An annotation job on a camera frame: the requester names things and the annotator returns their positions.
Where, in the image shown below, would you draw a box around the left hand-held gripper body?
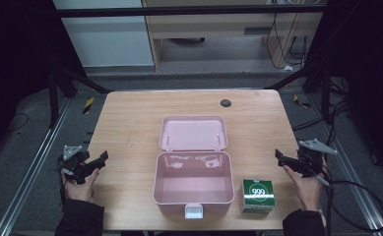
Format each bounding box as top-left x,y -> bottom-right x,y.
58,145 -> 94,185

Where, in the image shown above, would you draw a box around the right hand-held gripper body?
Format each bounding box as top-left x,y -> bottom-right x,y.
296,139 -> 339,179

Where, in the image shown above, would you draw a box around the green and white medicine box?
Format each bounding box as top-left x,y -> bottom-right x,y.
239,178 -> 277,215

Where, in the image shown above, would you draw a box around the pink plastic storage box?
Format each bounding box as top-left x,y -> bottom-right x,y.
152,115 -> 236,220

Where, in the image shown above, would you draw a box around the person's left hand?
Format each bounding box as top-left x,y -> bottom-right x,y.
62,168 -> 100,203

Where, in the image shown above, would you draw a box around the person's right hand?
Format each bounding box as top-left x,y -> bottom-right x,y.
282,158 -> 328,212

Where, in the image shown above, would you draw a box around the yellow and black tape strip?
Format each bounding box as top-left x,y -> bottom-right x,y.
82,96 -> 96,115
292,93 -> 312,109

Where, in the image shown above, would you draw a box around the black metal stand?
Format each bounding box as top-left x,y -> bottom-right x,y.
265,60 -> 332,126
46,63 -> 112,130

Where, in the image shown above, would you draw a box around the black curtain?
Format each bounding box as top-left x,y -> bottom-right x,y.
305,0 -> 383,181
0,0 -> 89,158

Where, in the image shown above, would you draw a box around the white cabinet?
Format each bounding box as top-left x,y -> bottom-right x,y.
52,0 -> 156,69

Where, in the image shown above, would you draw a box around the light wooden desk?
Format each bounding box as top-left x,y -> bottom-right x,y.
142,0 -> 325,71

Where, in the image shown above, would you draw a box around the black floor cable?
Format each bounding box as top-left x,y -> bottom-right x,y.
291,101 -> 351,132
4,112 -> 30,133

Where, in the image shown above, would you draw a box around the aluminium floor rail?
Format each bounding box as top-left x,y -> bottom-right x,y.
310,93 -> 383,236
0,97 -> 73,236

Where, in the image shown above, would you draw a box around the black looped gripper cable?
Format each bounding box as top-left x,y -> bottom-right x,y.
316,175 -> 383,232

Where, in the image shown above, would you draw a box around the black cables under desk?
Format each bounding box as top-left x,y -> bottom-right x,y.
265,13 -> 311,71

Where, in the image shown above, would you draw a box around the black horizontal frame bar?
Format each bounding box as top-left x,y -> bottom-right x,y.
55,5 -> 328,19

